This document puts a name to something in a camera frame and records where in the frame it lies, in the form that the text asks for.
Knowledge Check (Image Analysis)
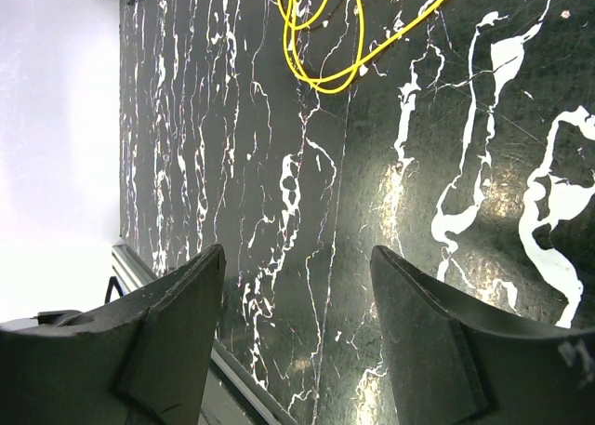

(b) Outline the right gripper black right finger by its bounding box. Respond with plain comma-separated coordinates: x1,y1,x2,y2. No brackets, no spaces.
370,246,594,424

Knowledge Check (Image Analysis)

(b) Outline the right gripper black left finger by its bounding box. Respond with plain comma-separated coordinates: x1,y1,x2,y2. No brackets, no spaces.
1,245,226,424

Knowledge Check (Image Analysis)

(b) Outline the yellow cable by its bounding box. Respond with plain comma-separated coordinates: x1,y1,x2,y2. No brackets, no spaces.
276,0,466,95

